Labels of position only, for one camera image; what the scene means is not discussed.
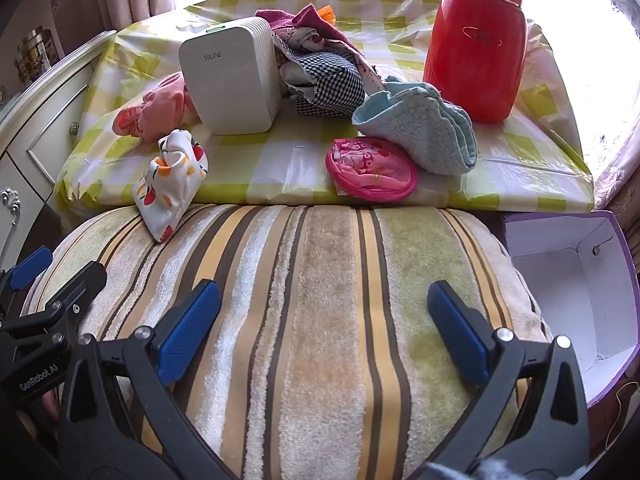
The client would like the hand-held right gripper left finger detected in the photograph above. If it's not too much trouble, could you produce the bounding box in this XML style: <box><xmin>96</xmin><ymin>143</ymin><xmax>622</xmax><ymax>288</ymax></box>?
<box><xmin>56</xmin><ymin>280</ymin><xmax>241</xmax><ymax>480</ymax></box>

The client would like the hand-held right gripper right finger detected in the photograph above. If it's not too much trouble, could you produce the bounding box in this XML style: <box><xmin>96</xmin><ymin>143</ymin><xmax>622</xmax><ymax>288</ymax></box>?
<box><xmin>415</xmin><ymin>281</ymin><xmax>593</xmax><ymax>480</ymax></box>

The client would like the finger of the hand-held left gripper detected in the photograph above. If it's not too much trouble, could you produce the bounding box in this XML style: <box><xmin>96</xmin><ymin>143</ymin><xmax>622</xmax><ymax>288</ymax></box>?
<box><xmin>0</xmin><ymin>246</ymin><xmax>55</xmax><ymax>306</ymax></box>
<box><xmin>0</xmin><ymin>260</ymin><xmax>109</xmax><ymax>346</ymax></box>

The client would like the black white houndstooth cloth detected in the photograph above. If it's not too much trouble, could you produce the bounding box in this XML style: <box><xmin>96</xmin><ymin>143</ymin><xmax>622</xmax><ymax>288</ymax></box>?
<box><xmin>281</xmin><ymin>51</ymin><xmax>369</xmax><ymax>119</ymax></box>

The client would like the white purple cardboard box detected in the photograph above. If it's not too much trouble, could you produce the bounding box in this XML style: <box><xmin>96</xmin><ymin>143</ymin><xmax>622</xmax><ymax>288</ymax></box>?
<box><xmin>502</xmin><ymin>210</ymin><xmax>640</xmax><ymax>409</ymax></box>

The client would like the striped terry towel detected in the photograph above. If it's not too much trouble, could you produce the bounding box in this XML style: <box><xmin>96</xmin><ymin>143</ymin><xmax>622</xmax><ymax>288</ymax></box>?
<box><xmin>22</xmin><ymin>202</ymin><xmax>553</xmax><ymax>480</ymax></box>

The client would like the white cherry print pouch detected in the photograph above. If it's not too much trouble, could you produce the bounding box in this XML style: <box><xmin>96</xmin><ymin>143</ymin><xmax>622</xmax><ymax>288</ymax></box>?
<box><xmin>132</xmin><ymin>129</ymin><xmax>209</xmax><ymax>244</ymax></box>

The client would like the white dresser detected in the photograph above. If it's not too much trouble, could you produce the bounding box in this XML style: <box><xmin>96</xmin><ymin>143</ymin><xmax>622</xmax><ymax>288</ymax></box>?
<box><xmin>0</xmin><ymin>30</ymin><xmax>118</xmax><ymax>243</ymax></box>

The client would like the pink knit cloth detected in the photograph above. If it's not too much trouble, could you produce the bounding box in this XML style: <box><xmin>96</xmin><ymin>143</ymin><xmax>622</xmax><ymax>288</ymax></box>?
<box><xmin>112</xmin><ymin>72</ymin><xmax>202</xmax><ymax>142</ymax></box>

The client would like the pink round printed pouch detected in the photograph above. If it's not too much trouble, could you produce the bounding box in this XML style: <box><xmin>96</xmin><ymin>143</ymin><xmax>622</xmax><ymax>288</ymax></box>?
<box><xmin>325</xmin><ymin>136</ymin><xmax>419</xmax><ymax>202</ymax></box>

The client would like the yellow white checked tablecloth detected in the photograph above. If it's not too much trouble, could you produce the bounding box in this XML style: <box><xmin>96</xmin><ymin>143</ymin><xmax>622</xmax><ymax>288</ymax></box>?
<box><xmin>55</xmin><ymin>0</ymin><xmax>596</xmax><ymax>213</ymax></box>

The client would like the dark glass jar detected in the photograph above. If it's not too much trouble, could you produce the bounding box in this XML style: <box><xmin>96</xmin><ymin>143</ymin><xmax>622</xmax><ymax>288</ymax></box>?
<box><xmin>27</xmin><ymin>27</ymin><xmax>57</xmax><ymax>73</ymax></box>
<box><xmin>15</xmin><ymin>42</ymin><xmax>40</xmax><ymax>84</ymax></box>

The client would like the light blue terry towel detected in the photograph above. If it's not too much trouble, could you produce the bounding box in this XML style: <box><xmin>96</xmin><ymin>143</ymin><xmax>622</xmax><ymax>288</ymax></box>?
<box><xmin>351</xmin><ymin>76</ymin><xmax>478</xmax><ymax>175</ymax></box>

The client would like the white ribbed appliance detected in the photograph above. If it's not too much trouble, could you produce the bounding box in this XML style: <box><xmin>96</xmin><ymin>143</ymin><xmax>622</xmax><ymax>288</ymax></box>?
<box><xmin>178</xmin><ymin>16</ymin><xmax>279</xmax><ymax>136</ymax></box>

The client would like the red thermos flask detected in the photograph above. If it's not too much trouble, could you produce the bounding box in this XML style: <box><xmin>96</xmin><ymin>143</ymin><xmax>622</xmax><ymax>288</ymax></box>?
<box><xmin>422</xmin><ymin>0</ymin><xmax>528</xmax><ymax>124</ymax></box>

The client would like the pile of mixed cloth items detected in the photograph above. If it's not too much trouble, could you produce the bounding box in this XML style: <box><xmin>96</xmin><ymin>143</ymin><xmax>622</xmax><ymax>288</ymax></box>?
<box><xmin>271</xmin><ymin>26</ymin><xmax>385</xmax><ymax>98</ymax></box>

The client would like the magenta cloth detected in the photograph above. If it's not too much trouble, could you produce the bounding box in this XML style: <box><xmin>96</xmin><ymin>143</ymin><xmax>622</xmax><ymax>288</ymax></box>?
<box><xmin>255</xmin><ymin>3</ymin><xmax>362</xmax><ymax>58</ymax></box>

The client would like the ornate silver drawer handle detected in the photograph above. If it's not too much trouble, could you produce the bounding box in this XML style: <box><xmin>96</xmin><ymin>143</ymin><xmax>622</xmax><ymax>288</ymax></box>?
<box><xmin>0</xmin><ymin>187</ymin><xmax>23</xmax><ymax>226</ymax></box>

